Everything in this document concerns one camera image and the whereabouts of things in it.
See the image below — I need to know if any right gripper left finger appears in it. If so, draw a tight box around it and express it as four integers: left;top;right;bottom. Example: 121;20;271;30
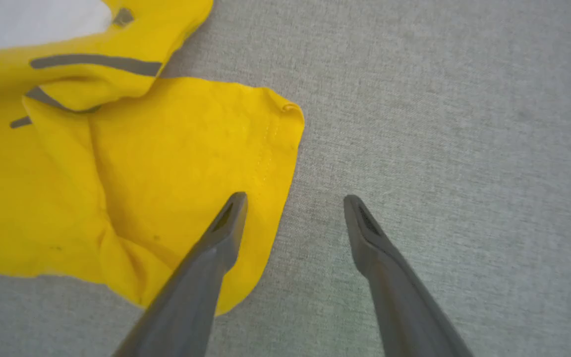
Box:
111;192;249;357

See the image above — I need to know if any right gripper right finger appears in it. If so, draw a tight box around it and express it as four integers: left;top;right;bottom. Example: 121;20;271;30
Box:
343;194;475;357

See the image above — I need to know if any yellow printed t-shirt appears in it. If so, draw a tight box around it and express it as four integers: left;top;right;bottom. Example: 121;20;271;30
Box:
0;0;306;318

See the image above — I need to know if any grey fabric sofa seat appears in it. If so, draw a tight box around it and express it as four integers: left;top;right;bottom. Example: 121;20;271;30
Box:
0;0;571;357

